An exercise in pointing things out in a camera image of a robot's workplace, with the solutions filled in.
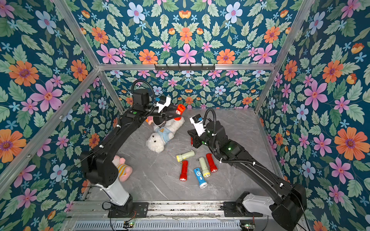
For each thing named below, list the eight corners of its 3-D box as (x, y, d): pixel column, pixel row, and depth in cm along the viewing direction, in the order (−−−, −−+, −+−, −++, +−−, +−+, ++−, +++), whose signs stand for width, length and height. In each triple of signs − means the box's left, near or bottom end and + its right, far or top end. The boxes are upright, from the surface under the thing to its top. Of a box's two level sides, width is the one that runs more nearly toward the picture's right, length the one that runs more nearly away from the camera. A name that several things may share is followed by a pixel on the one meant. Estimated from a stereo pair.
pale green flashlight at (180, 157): (178, 163, 92) (177, 160, 89) (176, 158, 95) (175, 155, 92) (195, 156, 95) (195, 153, 92) (193, 151, 98) (192, 148, 95)
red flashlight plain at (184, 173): (179, 181, 85) (179, 180, 83) (181, 161, 93) (180, 160, 91) (187, 181, 85) (187, 180, 83) (188, 161, 93) (188, 160, 91)
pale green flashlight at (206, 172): (204, 178, 86) (204, 177, 83) (197, 159, 93) (197, 158, 91) (210, 176, 86) (211, 174, 84) (204, 158, 94) (204, 156, 92)
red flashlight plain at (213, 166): (211, 172, 88) (212, 171, 86) (205, 155, 96) (206, 153, 94) (217, 171, 89) (218, 169, 87) (211, 154, 96) (211, 152, 94)
